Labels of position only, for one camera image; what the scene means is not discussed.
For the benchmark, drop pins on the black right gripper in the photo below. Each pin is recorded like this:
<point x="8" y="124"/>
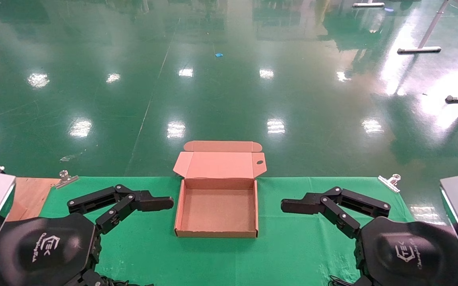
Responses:
<point x="412" y="254"/>

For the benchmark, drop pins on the open brown cardboard box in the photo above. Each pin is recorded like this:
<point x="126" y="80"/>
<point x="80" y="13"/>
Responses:
<point x="217" y="210"/>

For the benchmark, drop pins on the brown wooden board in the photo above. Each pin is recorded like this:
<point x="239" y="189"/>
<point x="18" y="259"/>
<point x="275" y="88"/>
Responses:
<point x="30" y="194"/>

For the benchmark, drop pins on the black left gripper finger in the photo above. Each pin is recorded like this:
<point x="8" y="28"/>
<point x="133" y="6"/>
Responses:
<point x="149" y="201"/>

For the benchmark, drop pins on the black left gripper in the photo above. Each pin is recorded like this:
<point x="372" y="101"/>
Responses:
<point x="42" y="248"/>

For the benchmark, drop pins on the white table foot bar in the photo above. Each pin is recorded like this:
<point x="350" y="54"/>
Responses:
<point x="368" y="4"/>

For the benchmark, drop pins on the white table leg with pole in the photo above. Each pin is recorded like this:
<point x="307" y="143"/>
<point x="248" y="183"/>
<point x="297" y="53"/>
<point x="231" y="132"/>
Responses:
<point x="420" y="49"/>

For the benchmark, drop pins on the clear plastic scrap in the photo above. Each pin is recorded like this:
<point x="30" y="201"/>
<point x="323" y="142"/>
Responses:
<point x="70" y="157"/>

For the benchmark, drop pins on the green table cloth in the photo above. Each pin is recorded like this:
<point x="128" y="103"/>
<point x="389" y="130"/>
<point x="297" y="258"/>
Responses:
<point x="141" y="254"/>

